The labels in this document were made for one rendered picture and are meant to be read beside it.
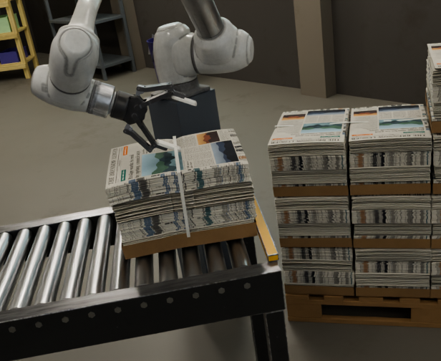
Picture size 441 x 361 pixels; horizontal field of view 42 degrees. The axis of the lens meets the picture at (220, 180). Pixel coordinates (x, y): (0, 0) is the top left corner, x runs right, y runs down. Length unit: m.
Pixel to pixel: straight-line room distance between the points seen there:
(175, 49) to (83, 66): 0.88
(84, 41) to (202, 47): 0.83
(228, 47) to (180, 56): 0.20
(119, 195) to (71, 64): 0.36
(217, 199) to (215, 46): 0.75
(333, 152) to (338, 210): 0.24
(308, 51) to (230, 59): 3.28
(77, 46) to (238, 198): 0.56
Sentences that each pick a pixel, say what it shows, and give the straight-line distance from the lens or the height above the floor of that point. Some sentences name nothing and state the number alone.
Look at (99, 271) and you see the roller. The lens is 1.59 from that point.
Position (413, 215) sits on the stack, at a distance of 2.24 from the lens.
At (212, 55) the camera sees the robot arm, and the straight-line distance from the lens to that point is 2.13.
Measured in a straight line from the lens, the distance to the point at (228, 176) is 1.50.
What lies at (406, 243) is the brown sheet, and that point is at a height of 0.40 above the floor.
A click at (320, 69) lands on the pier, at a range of 5.36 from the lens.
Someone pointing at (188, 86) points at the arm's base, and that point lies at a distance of 2.27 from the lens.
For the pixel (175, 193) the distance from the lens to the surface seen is 1.51.
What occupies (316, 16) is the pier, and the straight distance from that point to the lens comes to 5.26.
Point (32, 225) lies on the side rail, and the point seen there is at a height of 0.80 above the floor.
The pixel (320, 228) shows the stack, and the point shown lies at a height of 0.46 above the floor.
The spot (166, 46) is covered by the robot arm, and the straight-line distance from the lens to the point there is 2.22.
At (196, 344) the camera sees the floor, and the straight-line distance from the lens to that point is 2.52.
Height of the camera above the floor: 1.60
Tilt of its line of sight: 24 degrees down
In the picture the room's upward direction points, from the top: 9 degrees counter-clockwise
